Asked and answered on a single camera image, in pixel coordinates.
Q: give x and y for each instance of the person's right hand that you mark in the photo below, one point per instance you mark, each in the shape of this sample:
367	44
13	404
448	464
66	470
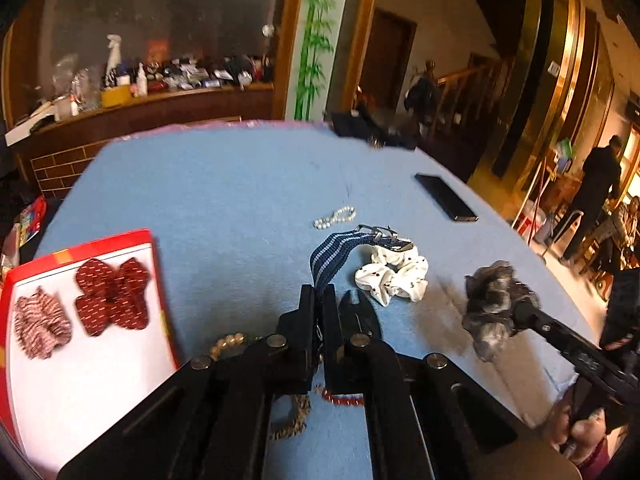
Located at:
582	432

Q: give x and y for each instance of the clear plastic jar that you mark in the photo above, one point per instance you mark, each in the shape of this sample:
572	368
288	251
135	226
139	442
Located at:
86	87

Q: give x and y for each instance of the red bow scrunchie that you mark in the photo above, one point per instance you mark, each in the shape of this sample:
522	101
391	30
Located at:
112	297

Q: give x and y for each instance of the dark coat on post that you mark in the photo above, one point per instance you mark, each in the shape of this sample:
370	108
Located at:
422	95

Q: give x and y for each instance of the clutter pile on counter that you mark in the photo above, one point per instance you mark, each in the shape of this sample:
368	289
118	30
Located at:
200	75

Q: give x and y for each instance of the pink striped scrunchie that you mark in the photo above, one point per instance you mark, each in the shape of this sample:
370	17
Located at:
42	325

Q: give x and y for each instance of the black cloth bag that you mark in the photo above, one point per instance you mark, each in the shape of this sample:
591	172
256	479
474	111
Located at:
365	125

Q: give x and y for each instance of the wooden stair railing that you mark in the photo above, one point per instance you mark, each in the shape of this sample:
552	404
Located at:
470	87

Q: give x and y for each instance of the grey fluffy scrunchie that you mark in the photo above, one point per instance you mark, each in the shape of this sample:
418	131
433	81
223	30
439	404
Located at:
492	305

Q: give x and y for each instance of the red box with white inside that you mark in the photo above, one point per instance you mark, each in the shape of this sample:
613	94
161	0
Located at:
85	385

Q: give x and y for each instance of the black smartphone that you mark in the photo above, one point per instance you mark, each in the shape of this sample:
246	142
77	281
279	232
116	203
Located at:
446	197

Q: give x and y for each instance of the colourful packet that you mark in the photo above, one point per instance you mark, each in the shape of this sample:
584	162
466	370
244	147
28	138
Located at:
32	220

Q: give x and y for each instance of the small white bottle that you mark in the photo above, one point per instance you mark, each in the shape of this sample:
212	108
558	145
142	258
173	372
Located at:
141	82

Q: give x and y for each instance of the white dotted scrunchie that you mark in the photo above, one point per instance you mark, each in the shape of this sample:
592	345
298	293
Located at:
395	275

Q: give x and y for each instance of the yellow container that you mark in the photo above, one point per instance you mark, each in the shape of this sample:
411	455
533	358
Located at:
116	96

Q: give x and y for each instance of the blue tablecloth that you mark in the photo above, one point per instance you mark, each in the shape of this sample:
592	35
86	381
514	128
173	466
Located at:
225	185

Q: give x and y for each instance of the wooden counter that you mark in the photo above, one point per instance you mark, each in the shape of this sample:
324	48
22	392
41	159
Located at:
150	115

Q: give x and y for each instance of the white spray bottle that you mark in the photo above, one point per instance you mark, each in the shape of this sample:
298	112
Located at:
112	60

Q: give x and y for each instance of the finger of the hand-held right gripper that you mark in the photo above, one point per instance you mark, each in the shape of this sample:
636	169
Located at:
542	322

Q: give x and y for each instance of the leopard print scrunchie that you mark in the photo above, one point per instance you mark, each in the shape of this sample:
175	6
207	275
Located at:
292	422

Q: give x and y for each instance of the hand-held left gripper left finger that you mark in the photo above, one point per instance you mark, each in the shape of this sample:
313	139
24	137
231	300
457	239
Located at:
306	322

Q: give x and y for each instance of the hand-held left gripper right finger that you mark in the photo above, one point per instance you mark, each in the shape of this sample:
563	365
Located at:
331	325

